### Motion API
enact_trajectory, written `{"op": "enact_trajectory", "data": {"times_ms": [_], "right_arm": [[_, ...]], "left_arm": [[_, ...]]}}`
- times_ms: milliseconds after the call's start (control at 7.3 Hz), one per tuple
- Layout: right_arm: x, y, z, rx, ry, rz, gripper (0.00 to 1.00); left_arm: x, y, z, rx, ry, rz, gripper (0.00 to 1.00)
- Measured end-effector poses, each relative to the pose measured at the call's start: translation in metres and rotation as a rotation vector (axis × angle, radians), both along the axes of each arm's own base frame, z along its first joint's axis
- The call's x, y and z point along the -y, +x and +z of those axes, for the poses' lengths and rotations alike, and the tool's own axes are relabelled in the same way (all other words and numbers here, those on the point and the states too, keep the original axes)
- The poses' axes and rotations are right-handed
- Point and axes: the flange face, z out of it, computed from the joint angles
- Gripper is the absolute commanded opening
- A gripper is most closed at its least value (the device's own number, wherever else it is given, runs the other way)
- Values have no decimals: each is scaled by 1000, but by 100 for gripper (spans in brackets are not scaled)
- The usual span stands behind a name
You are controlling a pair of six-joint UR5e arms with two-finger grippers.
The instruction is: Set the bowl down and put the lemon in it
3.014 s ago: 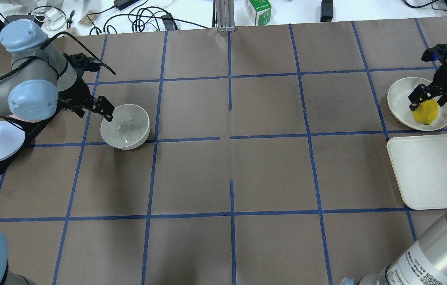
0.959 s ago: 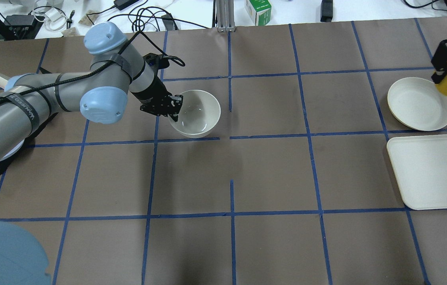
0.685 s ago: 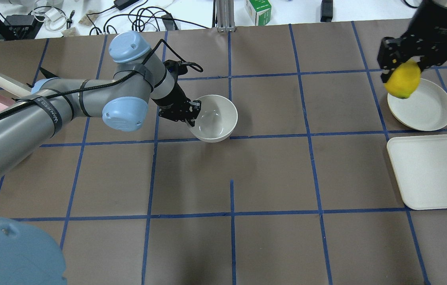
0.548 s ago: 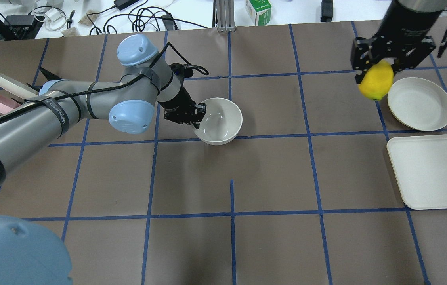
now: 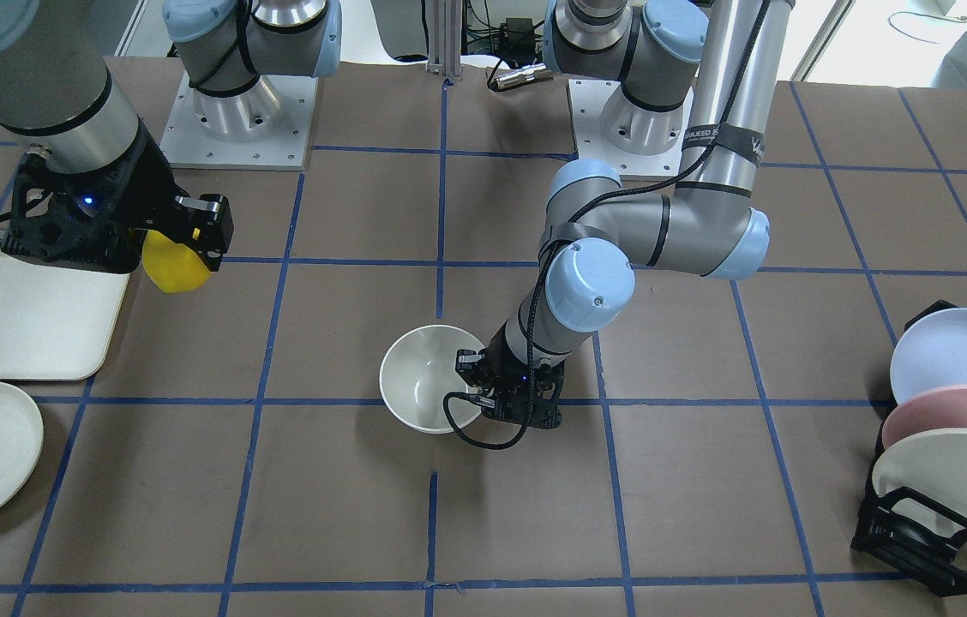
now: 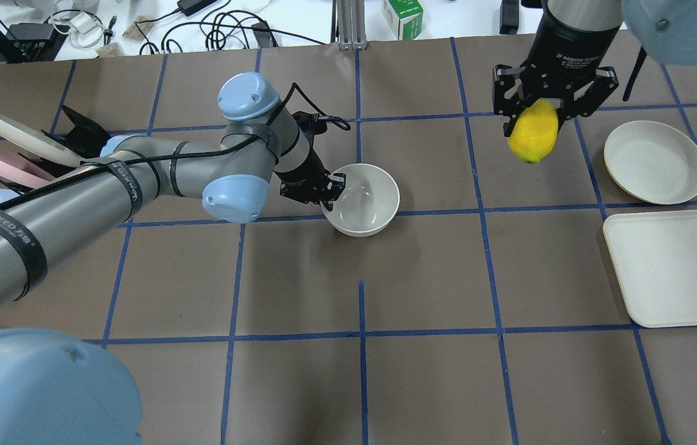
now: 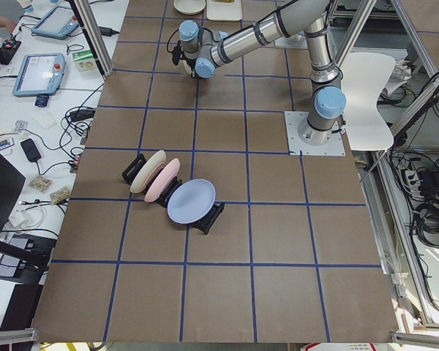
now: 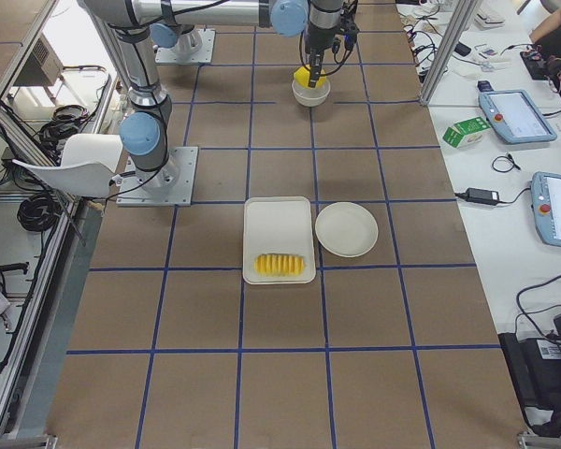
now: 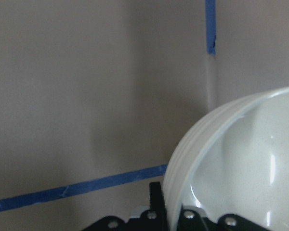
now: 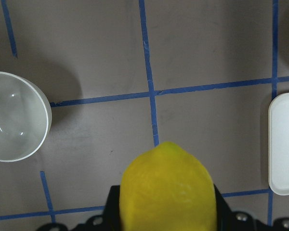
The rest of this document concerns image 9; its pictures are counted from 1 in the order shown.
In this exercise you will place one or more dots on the white ceramic bowl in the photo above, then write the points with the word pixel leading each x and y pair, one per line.
pixel 235 160

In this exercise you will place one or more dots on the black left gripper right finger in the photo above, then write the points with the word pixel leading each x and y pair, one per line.
pixel 191 221

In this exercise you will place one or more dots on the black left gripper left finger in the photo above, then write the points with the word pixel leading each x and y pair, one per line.
pixel 157 212

